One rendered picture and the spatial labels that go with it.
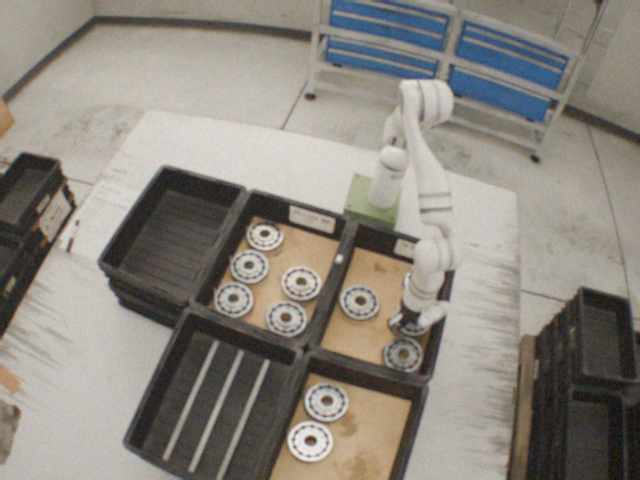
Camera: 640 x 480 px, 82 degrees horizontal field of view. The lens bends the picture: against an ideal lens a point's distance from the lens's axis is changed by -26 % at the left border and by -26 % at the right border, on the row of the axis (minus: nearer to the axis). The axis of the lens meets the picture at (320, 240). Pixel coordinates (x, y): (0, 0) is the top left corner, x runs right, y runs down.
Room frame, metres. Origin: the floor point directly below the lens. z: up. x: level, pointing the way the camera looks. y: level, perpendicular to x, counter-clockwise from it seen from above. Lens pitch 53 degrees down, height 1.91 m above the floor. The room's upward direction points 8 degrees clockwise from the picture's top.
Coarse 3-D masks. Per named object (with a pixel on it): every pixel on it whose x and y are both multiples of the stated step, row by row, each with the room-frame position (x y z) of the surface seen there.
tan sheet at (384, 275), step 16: (368, 256) 0.79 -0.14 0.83; (384, 256) 0.79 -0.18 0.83; (352, 272) 0.73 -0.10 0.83; (368, 272) 0.73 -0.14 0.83; (384, 272) 0.74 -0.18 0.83; (400, 272) 0.75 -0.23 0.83; (384, 288) 0.69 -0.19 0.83; (400, 288) 0.70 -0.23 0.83; (336, 304) 0.62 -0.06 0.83; (384, 304) 0.64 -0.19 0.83; (336, 320) 0.58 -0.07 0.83; (384, 320) 0.59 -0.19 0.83; (336, 336) 0.53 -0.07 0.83; (352, 336) 0.54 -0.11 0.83; (368, 336) 0.54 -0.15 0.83; (384, 336) 0.55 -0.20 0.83; (352, 352) 0.49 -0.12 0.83; (368, 352) 0.49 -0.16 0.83
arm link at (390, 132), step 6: (390, 120) 0.99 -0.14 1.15; (384, 126) 1.06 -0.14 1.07; (390, 126) 0.98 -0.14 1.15; (396, 126) 0.91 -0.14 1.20; (384, 132) 1.04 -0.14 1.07; (390, 132) 0.98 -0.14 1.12; (396, 132) 0.94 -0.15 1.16; (402, 132) 0.90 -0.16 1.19; (384, 138) 1.03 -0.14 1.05; (390, 138) 1.00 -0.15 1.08; (396, 138) 1.03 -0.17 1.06; (390, 144) 1.03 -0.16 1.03
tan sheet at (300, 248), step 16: (288, 240) 0.80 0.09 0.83; (304, 240) 0.81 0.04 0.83; (320, 240) 0.82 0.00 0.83; (272, 256) 0.74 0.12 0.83; (288, 256) 0.75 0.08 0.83; (304, 256) 0.76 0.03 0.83; (320, 256) 0.77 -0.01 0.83; (272, 272) 0.69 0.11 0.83; (320, 272) 0.71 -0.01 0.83; (256, 288) 0.64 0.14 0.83; (272, 288) 0.64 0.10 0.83; (256, 304) 0.59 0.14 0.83; (272, 304) 0.60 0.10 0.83; (256, 320) 0.54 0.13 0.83; (288, 320) 0.56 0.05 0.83
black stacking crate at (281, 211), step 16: (256, 208) 0.87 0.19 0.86; (272, 208) 0.86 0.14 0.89; (288, 208) 0.85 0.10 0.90; (304, 208) 0.84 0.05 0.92; (240, 224) 0.79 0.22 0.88; (288, 224) 0.85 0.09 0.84; (336, 224) 0.83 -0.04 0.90; (240, 240) 0.78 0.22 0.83; (336, 240) 0.83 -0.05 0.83; (224, 256) 0.69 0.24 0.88; (224, 272) 0.67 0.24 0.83; (208, 288) 0.58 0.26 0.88; (208, 304) 0.57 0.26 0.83; (304, 352) 0.48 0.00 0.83
